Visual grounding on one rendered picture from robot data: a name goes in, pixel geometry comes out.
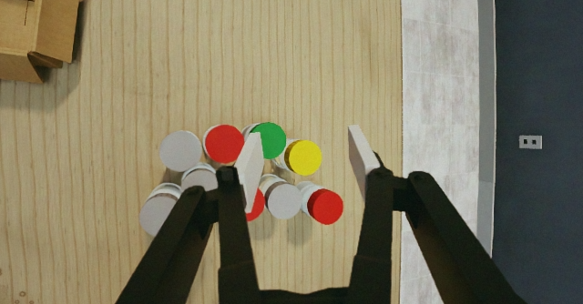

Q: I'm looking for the open brown cardboard box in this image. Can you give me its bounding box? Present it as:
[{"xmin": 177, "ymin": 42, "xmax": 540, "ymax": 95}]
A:
[{"xmin": 0, "ymin": 0, "xmax": 79, "ymax": 84}]

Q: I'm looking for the white bottle with grey ribbed cap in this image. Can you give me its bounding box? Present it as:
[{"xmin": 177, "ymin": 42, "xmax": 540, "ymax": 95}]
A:
[{"xmin": 139, "ymin": 183, "xmax": 181, "ymax": 236}]

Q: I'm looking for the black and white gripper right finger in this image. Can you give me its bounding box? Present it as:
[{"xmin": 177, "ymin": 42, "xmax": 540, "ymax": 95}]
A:
[{"xmin": 345, "ymin": 125, "xmax": 527, "ymax": 304}]

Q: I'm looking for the yellow-capped bottle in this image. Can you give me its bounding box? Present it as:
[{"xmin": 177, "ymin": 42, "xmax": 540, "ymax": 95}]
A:
[{"xmin": 272, "ymin": 138, "xmax": 322, "ymax": 176}]

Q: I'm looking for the green-capped white bottle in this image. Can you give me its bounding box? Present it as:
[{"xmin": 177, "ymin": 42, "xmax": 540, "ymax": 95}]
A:
[{"xmin": 241, "ymin": 122, "xmax": 287, "ymax": 159}]

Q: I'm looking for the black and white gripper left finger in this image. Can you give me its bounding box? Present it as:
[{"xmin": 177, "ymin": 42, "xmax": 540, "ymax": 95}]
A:
[{"xmin": 115, "ymin": 132, "xmax": 264, "ymax": 304}]

